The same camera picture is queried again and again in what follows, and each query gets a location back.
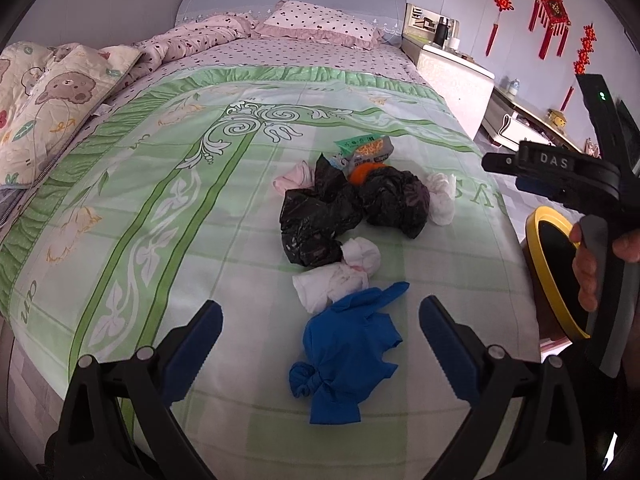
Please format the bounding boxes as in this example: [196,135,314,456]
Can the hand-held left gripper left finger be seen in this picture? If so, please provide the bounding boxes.
[42,300,224,480]

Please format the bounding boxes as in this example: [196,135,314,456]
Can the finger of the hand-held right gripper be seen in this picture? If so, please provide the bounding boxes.
[482,139,621,207]

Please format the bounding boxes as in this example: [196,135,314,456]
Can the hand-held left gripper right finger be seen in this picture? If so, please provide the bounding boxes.
[419,296,618,480]

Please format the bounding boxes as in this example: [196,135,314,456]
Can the yellow rimmed black bin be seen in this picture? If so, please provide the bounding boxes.
[520,206,601,356]

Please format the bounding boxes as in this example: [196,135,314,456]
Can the blue knotted plastic bag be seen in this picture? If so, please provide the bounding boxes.
[289,281,411,426]

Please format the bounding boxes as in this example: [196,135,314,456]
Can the small white knotted plastic bag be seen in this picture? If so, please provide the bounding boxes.
[425,172,457,226]

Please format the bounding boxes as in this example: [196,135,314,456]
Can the large white knotted plastic bag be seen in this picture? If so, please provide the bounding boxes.
[292,237,382,317]

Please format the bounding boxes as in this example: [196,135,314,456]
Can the black plastic bag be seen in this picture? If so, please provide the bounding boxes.
[359,167,431,240]
[279,154,366,267]

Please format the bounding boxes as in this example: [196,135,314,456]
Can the orange fruit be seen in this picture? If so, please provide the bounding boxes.
[348,161,388,186]

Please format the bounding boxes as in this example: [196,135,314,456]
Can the pink white plastic bag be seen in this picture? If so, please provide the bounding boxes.
[272,161,316,192]

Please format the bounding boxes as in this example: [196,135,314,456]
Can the person's right hand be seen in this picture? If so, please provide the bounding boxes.
[570,222,640,312]

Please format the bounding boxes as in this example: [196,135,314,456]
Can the white low cabinet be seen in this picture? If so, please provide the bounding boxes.
[482,85,586,153]

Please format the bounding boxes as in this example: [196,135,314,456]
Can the white nightstand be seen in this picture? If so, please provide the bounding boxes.
[400,35,496,141]

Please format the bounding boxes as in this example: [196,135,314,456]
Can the red tasselled knot ornament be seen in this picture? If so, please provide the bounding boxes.
[529,0,572,61]

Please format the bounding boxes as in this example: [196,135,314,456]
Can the green orange snack packet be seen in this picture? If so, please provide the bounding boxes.
[334,135,396,171]

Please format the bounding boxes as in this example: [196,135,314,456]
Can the white desktop shelf box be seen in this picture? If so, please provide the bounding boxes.
[402,2,458,37]

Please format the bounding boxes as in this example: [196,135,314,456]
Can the polka dot bed cover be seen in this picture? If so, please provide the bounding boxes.
[65,35,436,126]

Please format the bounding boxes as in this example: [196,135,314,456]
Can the polka dot pillow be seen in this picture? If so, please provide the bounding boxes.
[252,1,383,51]

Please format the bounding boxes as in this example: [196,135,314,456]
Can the bear printed blanket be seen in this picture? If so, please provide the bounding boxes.
[0,42,146,191]

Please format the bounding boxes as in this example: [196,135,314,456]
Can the pink dotted quilt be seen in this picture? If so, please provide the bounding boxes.
[100,12,261,86]

